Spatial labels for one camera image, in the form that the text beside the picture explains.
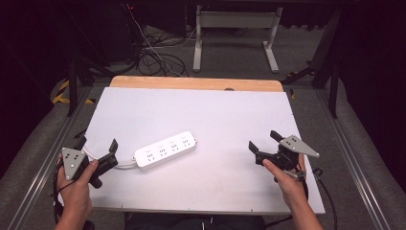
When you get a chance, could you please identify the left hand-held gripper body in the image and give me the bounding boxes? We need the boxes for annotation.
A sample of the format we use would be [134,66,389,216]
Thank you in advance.
[61,147,120,189]

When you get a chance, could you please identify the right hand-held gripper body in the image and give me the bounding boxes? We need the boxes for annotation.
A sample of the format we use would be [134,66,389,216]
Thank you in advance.
[254,134,321,184]

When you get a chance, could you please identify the white power strip cable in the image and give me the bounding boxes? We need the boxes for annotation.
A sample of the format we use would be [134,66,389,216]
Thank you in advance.
[81,145,138,170]

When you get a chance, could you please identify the white power strip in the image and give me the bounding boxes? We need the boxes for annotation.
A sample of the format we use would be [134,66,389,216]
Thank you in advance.
[133,130,198,172]

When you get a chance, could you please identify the person's left hand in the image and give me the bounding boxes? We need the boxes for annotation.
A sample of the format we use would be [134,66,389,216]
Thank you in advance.
[56,153,100,218]

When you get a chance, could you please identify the person's right hand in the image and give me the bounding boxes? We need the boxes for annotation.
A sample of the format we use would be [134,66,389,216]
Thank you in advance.
[261,152,308,210]

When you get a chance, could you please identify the yellow black hazard tape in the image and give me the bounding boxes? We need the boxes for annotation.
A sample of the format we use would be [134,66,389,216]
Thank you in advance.
[52,80,96,105]

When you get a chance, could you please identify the white board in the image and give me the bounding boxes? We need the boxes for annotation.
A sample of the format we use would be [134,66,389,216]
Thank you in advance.
[57,86,327,215]

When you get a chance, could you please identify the black metal stand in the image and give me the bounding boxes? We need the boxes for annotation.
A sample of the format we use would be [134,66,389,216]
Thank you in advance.
[51,3,142,118]
[281,8,344,119]

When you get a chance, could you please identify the wooden table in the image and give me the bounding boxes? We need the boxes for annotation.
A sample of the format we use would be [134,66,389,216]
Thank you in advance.
[108,75,284,93]

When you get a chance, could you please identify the aluminium floor rail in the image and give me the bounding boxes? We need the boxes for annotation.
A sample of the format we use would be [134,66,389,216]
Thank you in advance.
[7,85,94,230]
[314,87,392,230]

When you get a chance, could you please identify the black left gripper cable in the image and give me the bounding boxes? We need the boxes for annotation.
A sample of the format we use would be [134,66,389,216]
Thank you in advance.
[51,159,78,226]

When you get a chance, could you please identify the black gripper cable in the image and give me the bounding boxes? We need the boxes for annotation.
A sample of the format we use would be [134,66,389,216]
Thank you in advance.
[51,159,78,226]
[263,168,339,230]

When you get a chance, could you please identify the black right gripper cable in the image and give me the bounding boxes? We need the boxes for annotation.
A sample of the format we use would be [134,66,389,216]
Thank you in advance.
[263,168,339,230]

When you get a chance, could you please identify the tangle of black floor cables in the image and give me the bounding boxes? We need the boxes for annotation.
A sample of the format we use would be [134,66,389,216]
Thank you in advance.
[123,3,205,79]

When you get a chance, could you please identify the white metal desk frame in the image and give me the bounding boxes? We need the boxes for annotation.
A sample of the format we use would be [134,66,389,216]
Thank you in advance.
[192,4,283,74]

